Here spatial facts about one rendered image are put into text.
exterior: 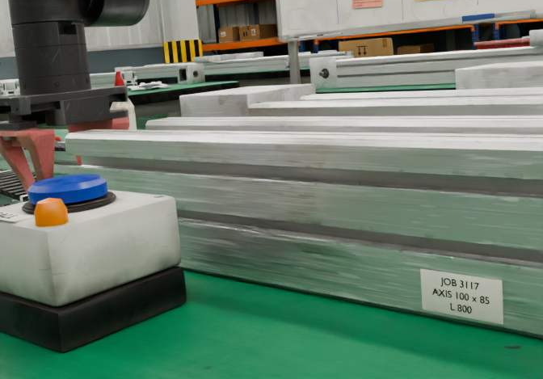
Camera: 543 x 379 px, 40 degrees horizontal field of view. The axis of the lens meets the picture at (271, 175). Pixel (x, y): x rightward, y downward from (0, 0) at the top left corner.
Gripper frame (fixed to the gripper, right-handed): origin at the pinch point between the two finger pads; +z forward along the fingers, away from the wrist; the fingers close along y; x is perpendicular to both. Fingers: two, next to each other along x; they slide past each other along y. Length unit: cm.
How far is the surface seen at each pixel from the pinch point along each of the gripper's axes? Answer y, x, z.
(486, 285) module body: -6.0, -40.3, -0.2
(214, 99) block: 13.4, -5.0, -7.0
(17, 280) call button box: -17.8, -21.8, -1.2
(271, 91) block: 16.6, -9.2, -7.4
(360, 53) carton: 382, 226, -4
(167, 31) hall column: 551, 602, -41
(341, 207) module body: -5.9, -32.6, -3.1
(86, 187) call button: -14.0, -22.9, -5.1
